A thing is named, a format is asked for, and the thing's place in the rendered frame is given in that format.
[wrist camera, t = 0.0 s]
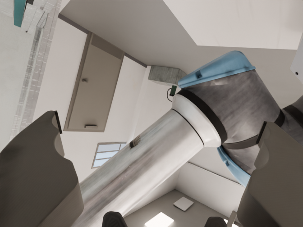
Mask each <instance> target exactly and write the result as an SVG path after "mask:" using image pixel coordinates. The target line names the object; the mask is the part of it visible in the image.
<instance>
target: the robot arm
mask: <svg viewBox="0 0 303 227"><path fill-rule="evenodd" d="M255 69H256V68H255V66H252V65H251V63H250V62H249V60H248V59H247V58H246V56H245V55H244V54H243V53H242V52H240V51H237V50H233V51H230V52H228V53H226V54H224V55H222V56H220V57H218V58H216V59H214V60H212V61H211V62H208V63H207V64H205V65H203V66H201V67H200V68H198V69H196V70H195V71H193V72H191V73H190V74H188V75H186V76H185V77H183V78H182V79H180V80H179V81H178V85H179V89H181V90H180V91H179V92H178V93H176V94H175V95H174V96H173V100H172V108H171V109H170V110H169V111H168V112H167V113H165V114H164V115H163V116H162V117H161V118H159V119H158V120H157V121H155V122H154V123H153V124H152V125H151V126H150V127H148V128H147V129H146V130H144V131H143V132H142V133H141V134H139V135H138V136H137V137H136V138H134V139H133V140H132V141H131V142H129V143H128V144H127V145H126V146H125V147H124V148H122V149H121V150H120V151H119V152H117V153H116V154H115V155H113V156H112V157H111V158H110V159H109V160H107V161H106V162H105V163H103V164H102V165H101V166H100V167H99V168H98V169H96V170H95V171H94V172H92V173H91V174H90V175H89V176H88V177H86V178H85V179H84V180H82V181H81V182H80V183H79V180H78V176H77V173H76V171H75V168H74V165H73V162H72V161H71V160H69V159H66V158H64V155H65V154H64V149H63V145H62V141H61V137H60V134H62V129H61V125H60V120H59V116H58V112H57V110H56V111H53V110H50V111H47V112H45V113H44V114H43V115H41V116H40V117H39V118H38V119H36V120H35V121H34V122H32V123H31V124H30V125H29V126H27V127H26V128H25V129H23V130H22V131H21V132H20V133H19V134H18V135H17V136H15V137H14V138H13V139H12V140H11V141H10V142H9V143H8V144H7V146H6V147H5V148H4V149H3V150H2V151H1V152H0V227H128V226H127V224H126V222H125V220H124V219H123V216H124V215H125V214H126V213H127V212H128V211H130V210H131V209H132V208H133V207H134V206H136V205H137V204H138V203H139V202H140V201H141V200H143V199H144V198H145V197H146V196H147V195H149V194H150V193H151V192H152V191H153V190H154V189H156V188H157V187H158V186H159V185H160V184H161V183H162V182H164V181H165V180H166V179H167V178H168V177H169V176H171V175H172V174H173V173H174V172H175V171H176V170H178V169H179V168H180V167H181V166H182V165H184V164H185V163H186V162H187V161H188V160H189V159H191V158H192V157H193V156H194V155H195V154H196V153H197V152H199V151H200V150H201V149H202V148H203V147H206V146H208V147H216V148H217V151H218V154H219V156H220V158H221V160H222V161H223V163H225V164H226V167H227V169H228V170H229V171H230V173H231V174H232V175H233V176H234V178H235V179H236V180H237V181H238V182H239V183H240V184H241V185H243V186H244V187H245V190H244V193H243V195H242V197H241V201H240V203H239V207H238V210H237V218H238V220H239V222H240V223H241V225H242V226H243V227H303V95H302V96H301V97H300V98H299V99H298V100H297V101H295V102H294V103H292V104H290V105H289V106H287V107H285V108H283V109H280V107H279V106H278V104H277V103H276V101H275V99H274V98H273V96H272V95H271V93H270V92H269V90H268V89H267V87H266V86H265V84H264V82H263V81H262V79H261V78H260V77H259V75H258V73H257V72H256V70H255Z"/></svg>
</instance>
